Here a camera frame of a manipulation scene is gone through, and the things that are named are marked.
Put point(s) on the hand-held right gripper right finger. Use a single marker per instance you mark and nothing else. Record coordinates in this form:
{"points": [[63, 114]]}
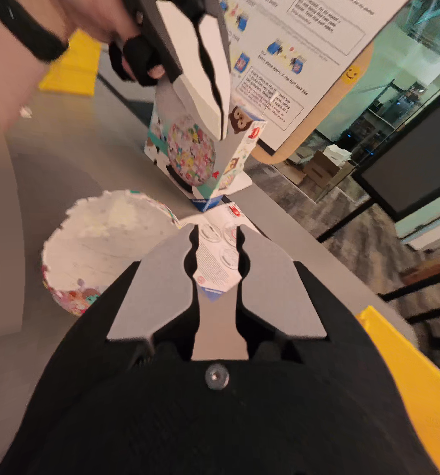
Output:
{"points": [[279, 293]]}

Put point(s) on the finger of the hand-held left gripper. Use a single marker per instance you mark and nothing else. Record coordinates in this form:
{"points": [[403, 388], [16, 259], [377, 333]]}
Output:
{"points": [[190, 85], [220, 55]]}

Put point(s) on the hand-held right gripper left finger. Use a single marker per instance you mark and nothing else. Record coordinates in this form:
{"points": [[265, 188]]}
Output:
{"points": [[157, 293]]}

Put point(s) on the colourful puzzle ball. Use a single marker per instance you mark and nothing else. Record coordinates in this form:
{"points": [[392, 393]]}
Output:
{"points": [[94, 245]]}

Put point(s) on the pile of white puzzle pieces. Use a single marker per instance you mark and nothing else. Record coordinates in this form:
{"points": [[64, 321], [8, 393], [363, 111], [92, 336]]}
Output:
{"points": [[26, 112]]}

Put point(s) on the person's left forearm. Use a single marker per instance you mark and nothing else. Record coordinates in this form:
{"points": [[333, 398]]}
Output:
{"points": [[5, 81]]}

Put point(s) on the colourful puzzle box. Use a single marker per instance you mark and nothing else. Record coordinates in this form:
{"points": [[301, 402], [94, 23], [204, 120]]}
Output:
{"points": [[190, 156]]}

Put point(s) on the folded instruction leaflet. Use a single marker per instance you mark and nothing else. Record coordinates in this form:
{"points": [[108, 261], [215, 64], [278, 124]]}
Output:
{"points": [[212, 267]]}

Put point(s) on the yellow plastic bin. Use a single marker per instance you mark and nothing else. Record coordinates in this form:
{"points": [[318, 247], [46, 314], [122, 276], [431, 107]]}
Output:
{"points": [[420, 389], [71, 74]]}

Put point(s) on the white sign board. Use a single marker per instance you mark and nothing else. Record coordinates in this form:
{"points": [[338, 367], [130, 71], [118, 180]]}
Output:
{"points": [[316, 55]]}

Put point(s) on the black metal leg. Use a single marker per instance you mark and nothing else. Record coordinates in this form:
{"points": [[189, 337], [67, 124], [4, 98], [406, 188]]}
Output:
{"points": [[420, 289], [346, 220]]}

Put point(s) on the cardboard box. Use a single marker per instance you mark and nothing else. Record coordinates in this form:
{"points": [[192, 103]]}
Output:
{"points": [[320, 172]]}

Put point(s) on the black wristband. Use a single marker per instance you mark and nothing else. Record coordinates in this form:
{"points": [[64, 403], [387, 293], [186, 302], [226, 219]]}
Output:
{"points": [[27, 33]]}

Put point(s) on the stack of white boxes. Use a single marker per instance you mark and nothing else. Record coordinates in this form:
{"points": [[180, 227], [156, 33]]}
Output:
{"points": [[336, 151]]}

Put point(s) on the glass partition panel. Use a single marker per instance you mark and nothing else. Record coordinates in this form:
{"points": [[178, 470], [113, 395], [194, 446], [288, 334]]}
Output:
{"points": [[372, 122]]}

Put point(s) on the black wall screen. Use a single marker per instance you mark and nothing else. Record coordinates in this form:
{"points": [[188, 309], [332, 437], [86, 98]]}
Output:
{"points": [[416, 163]]}

